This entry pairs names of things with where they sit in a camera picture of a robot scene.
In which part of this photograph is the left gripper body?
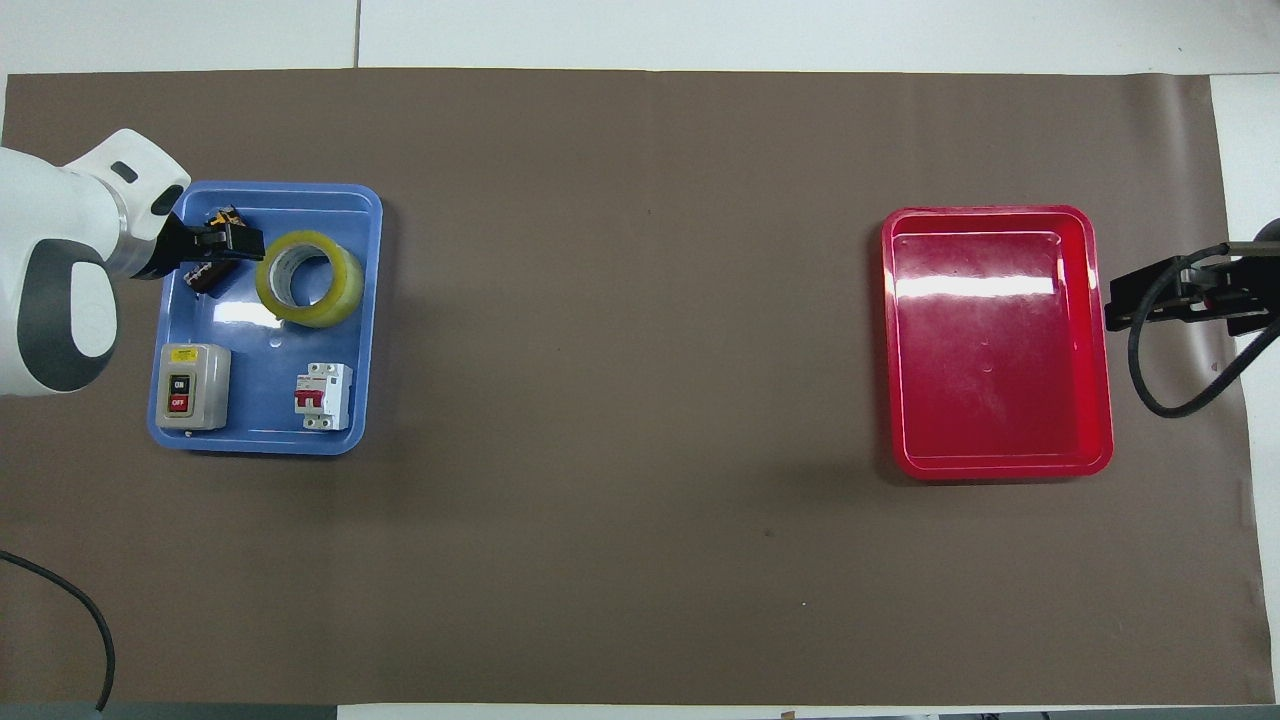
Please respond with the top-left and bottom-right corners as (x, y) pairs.
(147, 211), (217, 282)

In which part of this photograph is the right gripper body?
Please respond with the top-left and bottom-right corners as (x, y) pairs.
(1222, 218), (1280, 337)

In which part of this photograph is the clear yellowish tape roll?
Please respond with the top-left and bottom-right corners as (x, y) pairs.
(255, 229), (365, 329)

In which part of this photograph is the small dark brown electrical part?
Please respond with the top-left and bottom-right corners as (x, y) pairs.
(183, 205), (247, 297)

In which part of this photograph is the blue plastic tray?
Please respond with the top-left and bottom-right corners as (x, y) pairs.
(147, 181), (384, 457)

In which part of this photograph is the white red circuit breaker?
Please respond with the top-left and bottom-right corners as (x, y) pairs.
(294, 362), (353, 432)

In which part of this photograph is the red plastic tray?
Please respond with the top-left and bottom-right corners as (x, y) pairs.
(881, 205), (1115, 482)

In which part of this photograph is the black cable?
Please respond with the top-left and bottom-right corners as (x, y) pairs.
(1128, 243), (1280, 419)
(0, 550), (117, 713)

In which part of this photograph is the grey on-off switch box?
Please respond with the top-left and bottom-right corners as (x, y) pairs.
(155, 343), (232, 432)

